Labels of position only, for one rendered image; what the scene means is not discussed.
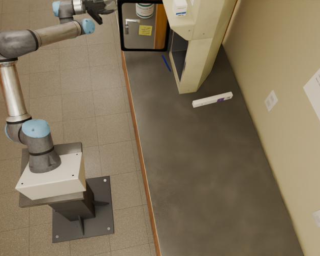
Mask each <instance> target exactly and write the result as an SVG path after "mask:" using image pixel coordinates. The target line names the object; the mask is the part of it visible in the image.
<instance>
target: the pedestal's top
mask: <svg viewBox="0 0 320 256"><path fill-rule="evenodd" d="M54 149H55V151H56V152H57V154H58V155H65V154H72V153H78V152H82V153H83V150H82V143H81V142H75V143H66V144H57V145H54ZM28 162H29V151H28V148H22V157H21V174H20V177H21V176H22V174H23V172H24V170H25V168H26V166H27V164H28ZM84 199H85V198H84V191H81V192H77V193H71V194H66V195H60V196H54V197H48V198H42V199H36V200H31V199H30V198H28V197H27V196H25V195H24V194H22V193H21V192H19V207H20V208H26V207H33V206H41V205H48V204H55V203H62V202H69V201H76V200H84Z"/></svg>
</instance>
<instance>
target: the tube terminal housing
mask: <svg viewBox="0 0 320 256"><path fill-rule="evenodd" d="M187 3H188V6H189V9H190V12H191V15H192V17H193V20H194V23H195V26H194V31H193V36H192V39H191V40H189V41H188V48H187V53H186V57H185V62H186V65H185V70H184V69H183V71H182V76H181V80H180V82H179V79H178V75H177V72H176V68H175V64H174V61H173V57H172V53H171V52H172V51H171V52H169V58H170V61H171V65H172V69H173V72H174V76H175V79H176V83H177V87H178V90H179V94H182V93H190V92H196V91H197V90H198V89H199V87H200V86H201V85H202V83H203V82H204V81H205V79H206V78H207V77H208V75H209V74H210V72H211V70H212V67H213V65H214V62H215V59H216V56H217V53H218V51H219V48H220V45H221V42H222V39H223V37H224V34H225V31H226V29H227V26H228V23H229V20H230V17H231V14H232V11H233V8H234V6H235V3H236V0H194V4H193V7H192V5H191V2H190V0H187Z"/></svg>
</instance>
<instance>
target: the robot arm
mask: <svg viewBox="0 0 320 256"><path fill-rule="evenodd" d="M52 8H53V13H54V15H55V16H56V17H59V20H60V24H59V25H55V26H50V27H46V28H42V29H37V30H31V29H26V30H6V31H0V85H1V89H2V93H3V97H4V101H5V104H6V108H7V112H8V117H7V119H6V122H7V124H6V126H5V133H6V135H7V137H8V138H9V139H10V140H12V141H14V142H17V143H21V144H24V145H27V147H28V151H29V169H30V171H31V172H32V173H46V172H49V171H52V170H54V169H56V168H58V167H59V166H60V165H61V159H60V156H59V155H58V154H57V152H56V151H55V149H54V145H53V141H52V137H51V132H50V127H49V125H48V122H47V121H45V120H42V119H32V117H31V115H30V114H29V113H27V110H26V106H25V102H24V98H23V93H22V89H21V85H20V81H19V77H18V72H17V68H16V63H17V62H18V57H20V56H23V55H25V54H28V53H31V52H34V51H37V50H38V49H39V47H43V46H46V45H49V44H53V43H56V42H60V41H63V40H67V39H73V38H76V37H77V36H81V35H85V34H91V33H93V32H94V30H95V24H94V22H93V21H92V20H91V19H86V18H85V19H79V20H74V18H73V15H82V14H86V10H87V13H88V14H89V15H90V16H91V17H92V18H93V19H94V20H95V21H96V22H97V23H98V24H99V25H101V24H103V21H102V17H101V16H100V15H99V14H101V15H107V14H110V13H113V12H114V11H116V10H118V9H117V3H116V1H115V0H108V1H104V0H70V1H57V2H53V3H52ZM105 8H106V9H105Z"/></svg>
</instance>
